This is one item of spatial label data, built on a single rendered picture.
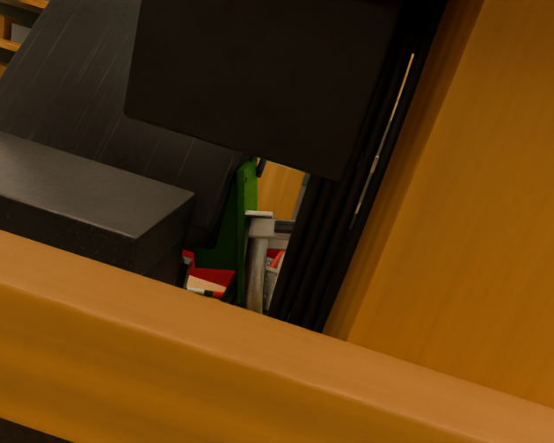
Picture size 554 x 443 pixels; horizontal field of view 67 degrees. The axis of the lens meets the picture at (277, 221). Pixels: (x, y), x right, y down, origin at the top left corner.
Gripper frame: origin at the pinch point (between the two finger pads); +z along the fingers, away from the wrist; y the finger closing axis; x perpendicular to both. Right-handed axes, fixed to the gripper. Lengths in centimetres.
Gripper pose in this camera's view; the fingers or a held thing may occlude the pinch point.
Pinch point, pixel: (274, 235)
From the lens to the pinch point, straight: 62.3
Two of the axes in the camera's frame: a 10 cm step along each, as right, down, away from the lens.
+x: -1.0, 8.8, -4.6
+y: -0.7, -4.6, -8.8
